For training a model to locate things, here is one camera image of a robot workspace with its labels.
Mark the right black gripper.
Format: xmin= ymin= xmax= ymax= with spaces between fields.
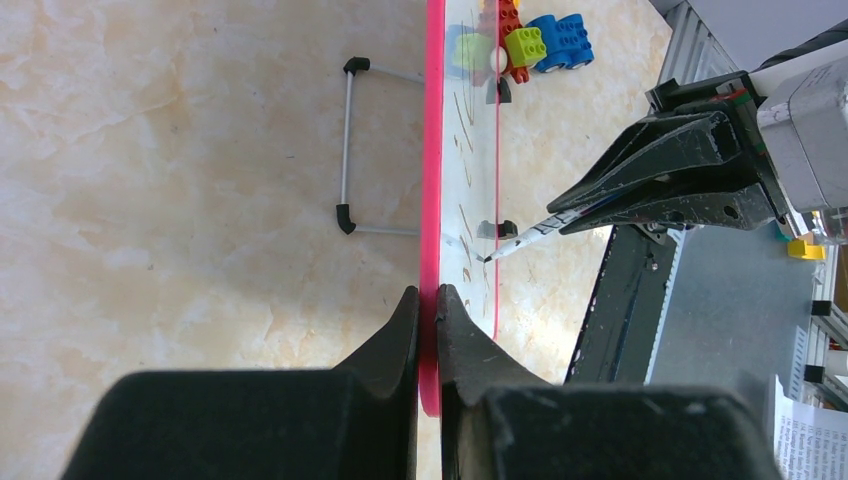
xmin=547 ymin=71 xmax=789 ymax=235

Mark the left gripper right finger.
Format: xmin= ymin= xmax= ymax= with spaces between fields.
xmin=435 ymin=284 xmax=781 ymax=479

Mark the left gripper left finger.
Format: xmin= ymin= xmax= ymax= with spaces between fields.
xmin=64 ymin=287 xmax=419 ymax=479

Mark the white marker pen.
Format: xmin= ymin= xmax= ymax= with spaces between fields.
xmin=483 ymin=205 xmax=592 ymax=263

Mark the pink-framed whiteboard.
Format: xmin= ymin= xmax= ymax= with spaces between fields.
xmin=418 ymin=1 xmax=501 ymax=417

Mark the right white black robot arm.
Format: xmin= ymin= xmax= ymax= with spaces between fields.
xmin=547 ymin=23 xmax=847 ymax=233

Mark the yellow block on bench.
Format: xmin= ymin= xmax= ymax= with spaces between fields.
xmin=787 ymin=238 xmax=827 ymax=261

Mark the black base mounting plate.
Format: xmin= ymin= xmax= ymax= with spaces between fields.
xmin=564 ymin=226 xmax=683 ymax=384

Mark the blue toy car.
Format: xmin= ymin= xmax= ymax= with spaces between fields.
xmin=526 ymin=13 xmax=595 ymax=73

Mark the colourful toy brick figure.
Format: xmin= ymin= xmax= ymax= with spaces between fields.
xmin=480 ymin=0 xmax=548 ymax=84

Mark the printed paper sheet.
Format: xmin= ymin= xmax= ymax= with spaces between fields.
xmin=770 ymin=377 xmax=847 ymax=480

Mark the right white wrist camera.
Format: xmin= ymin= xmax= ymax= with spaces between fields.
xmin=750 ymin=57 xmax=847 ymax=212

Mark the aluminium frame rail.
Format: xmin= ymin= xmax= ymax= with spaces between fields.
xmin=645 ymin=0 xmax=848 ymax=412

